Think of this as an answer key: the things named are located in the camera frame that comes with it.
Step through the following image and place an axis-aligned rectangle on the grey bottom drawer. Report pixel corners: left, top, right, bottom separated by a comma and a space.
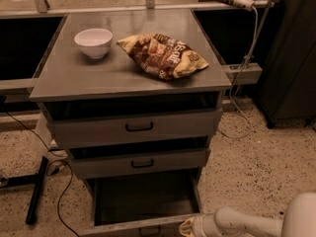
79, 169, 203, 237

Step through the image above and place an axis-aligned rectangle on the grey drawer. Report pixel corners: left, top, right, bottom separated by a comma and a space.
79, 169, 203, 237
68, 137, 209, 179
45, 92, 222, 148

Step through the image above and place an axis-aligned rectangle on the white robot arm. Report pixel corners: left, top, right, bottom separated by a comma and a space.
179, 193, 316, 237

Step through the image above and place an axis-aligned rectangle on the grey middle drawer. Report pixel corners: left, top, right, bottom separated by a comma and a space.
68, 137, 209, 179

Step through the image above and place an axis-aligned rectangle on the grey drawer cabinet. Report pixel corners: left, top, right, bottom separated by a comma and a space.
31, 9, 230, 237

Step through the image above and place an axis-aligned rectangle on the grey top drawer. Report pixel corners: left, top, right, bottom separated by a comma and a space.
45, 92, 222, 148

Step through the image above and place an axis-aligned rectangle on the black metal floor bar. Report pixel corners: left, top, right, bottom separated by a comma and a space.
26, 156, 48, 225

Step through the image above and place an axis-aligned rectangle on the dark cabinet on right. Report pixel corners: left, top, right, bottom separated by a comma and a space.
256, 0, 316, 128

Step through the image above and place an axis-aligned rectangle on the brown yellow chip bag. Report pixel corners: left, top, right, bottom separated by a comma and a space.
117, 34, 208, 81

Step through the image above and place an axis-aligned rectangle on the white ceramic bowl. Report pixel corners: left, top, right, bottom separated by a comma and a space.
74, 29, 113, 59

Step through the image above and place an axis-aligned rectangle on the black floor cable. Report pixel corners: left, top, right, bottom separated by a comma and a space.
5, 112, 81, 237

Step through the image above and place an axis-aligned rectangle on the grey metal frame rail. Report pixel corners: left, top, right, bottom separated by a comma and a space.
223, 63, 263, 85

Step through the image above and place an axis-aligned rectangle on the white power cable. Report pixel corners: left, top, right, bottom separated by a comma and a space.
217, 5, 265, 140

